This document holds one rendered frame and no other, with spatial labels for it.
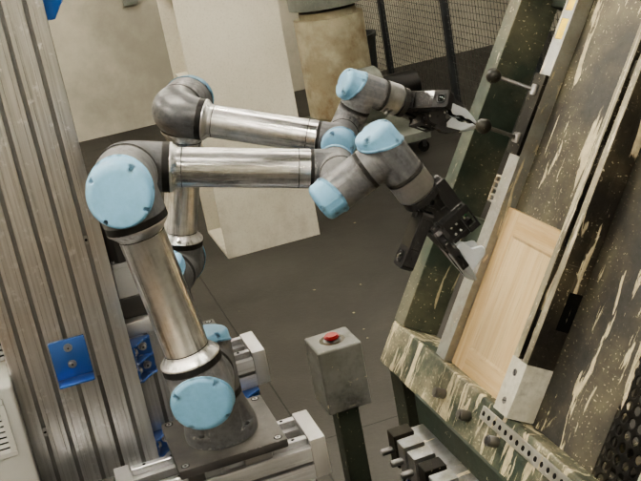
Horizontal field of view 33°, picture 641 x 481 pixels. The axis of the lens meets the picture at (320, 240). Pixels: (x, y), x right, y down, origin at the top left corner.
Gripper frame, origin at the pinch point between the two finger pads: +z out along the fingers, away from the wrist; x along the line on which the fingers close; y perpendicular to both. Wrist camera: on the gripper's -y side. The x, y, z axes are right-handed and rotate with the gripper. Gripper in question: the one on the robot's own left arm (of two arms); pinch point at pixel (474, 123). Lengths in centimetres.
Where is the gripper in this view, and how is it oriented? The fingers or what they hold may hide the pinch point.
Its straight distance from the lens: 265.7
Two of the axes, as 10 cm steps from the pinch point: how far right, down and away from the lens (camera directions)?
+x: -2.0, 9.7, -1.7
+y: -4.1, 0.8, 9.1
